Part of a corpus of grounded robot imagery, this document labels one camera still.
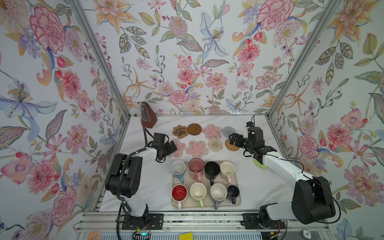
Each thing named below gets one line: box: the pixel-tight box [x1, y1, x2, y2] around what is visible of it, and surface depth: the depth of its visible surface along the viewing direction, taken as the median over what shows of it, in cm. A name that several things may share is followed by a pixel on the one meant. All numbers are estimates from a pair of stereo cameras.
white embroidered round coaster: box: [207, 138, 223, 152], surface depth 106 cm
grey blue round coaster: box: [222, 126, 237, 138], surface depth 114 cm
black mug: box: [204, 161, 221, 186], surface depth 86 cm
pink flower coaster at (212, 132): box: [202, 124, 222, 140], surface depth 113 cm
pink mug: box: [188, 158, 205, 183], surface depth 84 cm
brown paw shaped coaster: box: [172, 125, 189, 139], surface depth 113 cm
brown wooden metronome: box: [140, 101, 158, 129], surface depth 109 cm
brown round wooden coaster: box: [187, 123, 202, 136], surface depth 116 cm
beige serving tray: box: [171, 161, 241, 208], surface depth 82 cm
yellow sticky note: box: [179, 232, 193, 240], surface depth 70 cm
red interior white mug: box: [171, 184, 188, 210], surface depth 80 cm
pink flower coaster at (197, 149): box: [185, 140, 209, 159], surface depth 103 cm
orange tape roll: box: [88, 230, 101, 240], surface depth 72 cm
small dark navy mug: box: [227, 185, 240, 205], surface depth 80 cm
